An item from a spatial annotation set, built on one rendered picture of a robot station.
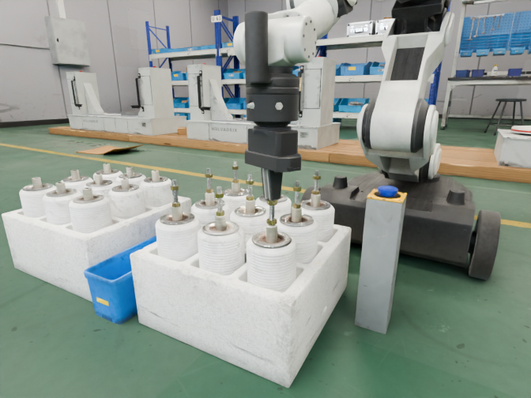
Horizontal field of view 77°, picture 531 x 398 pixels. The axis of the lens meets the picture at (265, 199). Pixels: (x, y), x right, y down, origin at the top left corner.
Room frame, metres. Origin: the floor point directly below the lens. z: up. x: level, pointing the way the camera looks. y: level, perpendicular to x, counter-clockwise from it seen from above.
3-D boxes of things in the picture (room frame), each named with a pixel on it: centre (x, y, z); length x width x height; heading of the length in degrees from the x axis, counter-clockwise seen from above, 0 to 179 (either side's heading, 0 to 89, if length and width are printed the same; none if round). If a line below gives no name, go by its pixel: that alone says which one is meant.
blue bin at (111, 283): (0.80, 0.31, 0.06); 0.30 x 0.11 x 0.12; 152
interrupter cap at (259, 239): (0.58, -0.01, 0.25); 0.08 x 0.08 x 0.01
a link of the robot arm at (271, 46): (0.56, -0.01, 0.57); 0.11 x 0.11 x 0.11; 62
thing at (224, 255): (0.64, 0.09, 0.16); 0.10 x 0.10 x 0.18
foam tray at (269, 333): (0.74, 0.04, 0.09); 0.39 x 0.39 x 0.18; 62
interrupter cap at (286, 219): (0.68, -0.07, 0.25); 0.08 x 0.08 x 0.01
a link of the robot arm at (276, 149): (0.58, -0.01, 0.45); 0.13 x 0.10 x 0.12; 39
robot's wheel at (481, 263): (0.88, -0.63, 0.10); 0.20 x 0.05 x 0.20; 149
